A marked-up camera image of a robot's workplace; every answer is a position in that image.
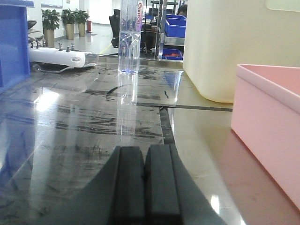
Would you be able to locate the cream plastic basket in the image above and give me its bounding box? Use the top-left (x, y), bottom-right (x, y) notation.
top-left (183, 0), bottom-right (300, 103)

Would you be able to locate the blue crate left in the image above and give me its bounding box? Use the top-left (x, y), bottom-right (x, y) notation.
top-left (0, 0), bottom-right (34, 93)

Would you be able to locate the gold potted plant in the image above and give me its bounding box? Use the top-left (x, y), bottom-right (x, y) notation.
top-left (75, 9), bottom-right (90, 37)
top-left (42, 9), bottom-right (60, 47)
top-left (61, 8), bottom-right (75, 40)

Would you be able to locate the black office chair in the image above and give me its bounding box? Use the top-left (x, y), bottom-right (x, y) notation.
top-left (109, 9), bottom-right (120, 48)

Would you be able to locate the pink plastic bin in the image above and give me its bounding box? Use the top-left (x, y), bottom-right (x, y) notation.
top-left (231, 64), bottom-right (300, 206)

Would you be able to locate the clear water bottle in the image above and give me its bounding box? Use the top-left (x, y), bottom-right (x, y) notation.
top-left (118, 0), bottom-right (143, 74)

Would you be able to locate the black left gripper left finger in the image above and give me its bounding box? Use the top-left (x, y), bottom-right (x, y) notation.
top-left (53, 146), bottom-right (145, 225)

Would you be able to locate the gold potted plant far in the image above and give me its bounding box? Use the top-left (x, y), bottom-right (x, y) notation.
top-left (75, 9), bottom-right (90, 37)

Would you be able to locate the seated person in black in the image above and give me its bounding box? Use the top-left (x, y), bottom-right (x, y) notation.
top-left (176, 4), bottom-right (188, 17)

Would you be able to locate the blue bin on rack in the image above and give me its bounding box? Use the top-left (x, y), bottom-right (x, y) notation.
top-left (165, 15), bottom-right (187, 38)

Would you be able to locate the gold potted plant middle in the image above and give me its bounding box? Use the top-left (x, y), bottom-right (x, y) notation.
top-left (61, 8), bottom-right (75, 40)

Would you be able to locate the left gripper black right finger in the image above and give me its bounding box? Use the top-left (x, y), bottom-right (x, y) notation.
top-left (145, 144), bottom-right (225, 225)

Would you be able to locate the gold potted plant near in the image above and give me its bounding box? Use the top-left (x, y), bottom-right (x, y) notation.
top-left (42, 9), bottom-right (60, 47)

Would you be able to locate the white remote controller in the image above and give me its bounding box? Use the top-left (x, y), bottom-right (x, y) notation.
top-left (29, 46), bottom-right (88, 68)

